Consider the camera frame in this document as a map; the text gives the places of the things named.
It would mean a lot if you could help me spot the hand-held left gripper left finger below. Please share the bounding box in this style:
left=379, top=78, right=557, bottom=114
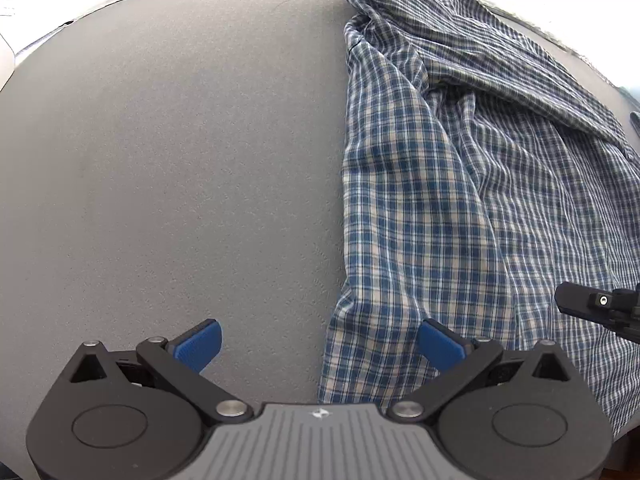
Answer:
left=62, top=319, right=255, bottom=423

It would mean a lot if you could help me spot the blue plaid shirt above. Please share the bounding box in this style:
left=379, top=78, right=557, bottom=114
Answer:
left=317, top=0, right=640, bottom=441

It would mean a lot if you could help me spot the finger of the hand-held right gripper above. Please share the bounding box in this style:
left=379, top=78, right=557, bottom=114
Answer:
left=555, top=282, right=640, bottom=346

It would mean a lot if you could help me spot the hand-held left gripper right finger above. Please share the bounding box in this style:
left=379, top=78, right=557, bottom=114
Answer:
left=386, top=318, right=581, bottom=423

